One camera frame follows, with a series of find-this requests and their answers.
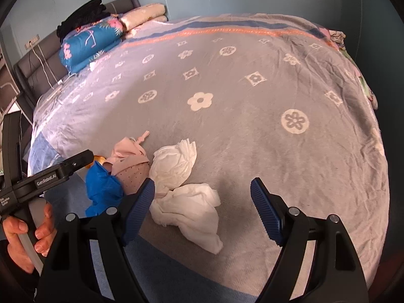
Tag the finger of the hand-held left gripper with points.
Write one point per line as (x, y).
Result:
(79, 162)

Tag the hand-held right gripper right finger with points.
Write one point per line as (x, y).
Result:
(265, 208)

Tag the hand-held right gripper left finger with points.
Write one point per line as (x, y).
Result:
(139, 208)

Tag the white tissue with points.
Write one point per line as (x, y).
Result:
(189, 214)
(172, 164)

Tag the person's left forearm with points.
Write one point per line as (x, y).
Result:
(17, 285)

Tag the person's left hand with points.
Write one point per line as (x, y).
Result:
(47, 227)

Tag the pink dotted cloth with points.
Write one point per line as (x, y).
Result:
(131, 170)

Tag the grey flower print blanket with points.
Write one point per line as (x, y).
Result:
(252, 126)

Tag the white bedside table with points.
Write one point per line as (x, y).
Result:
(9, 97)

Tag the dark grey headboard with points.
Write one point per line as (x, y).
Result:
(47, 50)

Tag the blue floral quilt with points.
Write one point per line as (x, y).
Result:
(88, 42)

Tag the black clothing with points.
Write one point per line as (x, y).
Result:
(85, 12)

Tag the pink floral pillow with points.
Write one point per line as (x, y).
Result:
(142, 14)
(161, 19)

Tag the floral bed sheet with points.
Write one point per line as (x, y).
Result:
(353, 60)

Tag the wall power socket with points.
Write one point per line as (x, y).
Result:
(31, 41)

